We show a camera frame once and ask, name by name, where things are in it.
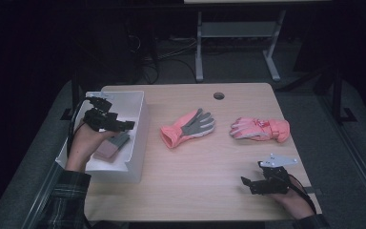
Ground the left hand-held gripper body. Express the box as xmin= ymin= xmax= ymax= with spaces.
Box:
xmin=83 ymin=92 xmax=120 ymax=133

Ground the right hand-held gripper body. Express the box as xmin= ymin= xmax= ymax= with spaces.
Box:
xmin=256 ymin=153 xmax=298 ymax=196

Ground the white box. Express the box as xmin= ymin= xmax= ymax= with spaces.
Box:
xmin=55 ymin=91 xmax=151 ymax=184

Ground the pink padded ski glove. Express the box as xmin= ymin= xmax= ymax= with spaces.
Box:
xmin=229 ymin=116 xmax=291 ymax=143

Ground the pink glove with grey palm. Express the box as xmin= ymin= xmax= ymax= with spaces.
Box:
xmin=159 ymin=108 xmax=216 ymax=150

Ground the black stand leg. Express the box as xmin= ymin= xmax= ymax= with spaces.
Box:
xmin=328 ymin=61 xmax=358 ymax=124
xmin=60 ymin=68 xmax=81 ymax=122

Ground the black tape strip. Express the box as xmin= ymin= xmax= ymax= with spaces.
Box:
xmin=305 ymin=187 xmax=324 ymax=196

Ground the grey metal stand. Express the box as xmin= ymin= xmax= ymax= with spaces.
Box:
xmin=194 ymin=9 xmax=287 ymax=83

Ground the right hand-held gripper black cable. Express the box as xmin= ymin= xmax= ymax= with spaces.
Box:
xmin=286 ymin=174 xmax=317 ymax=215

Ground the bundle of floor cables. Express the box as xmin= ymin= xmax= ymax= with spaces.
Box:
xmin=130 ymin=32 xmax=198 ymax=86

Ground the metal floor rail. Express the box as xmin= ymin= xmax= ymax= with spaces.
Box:
xmin=21 ymin=161 xmax=69 ymax=229
xmin=317 ymin=94 xmax=366 ymax=220

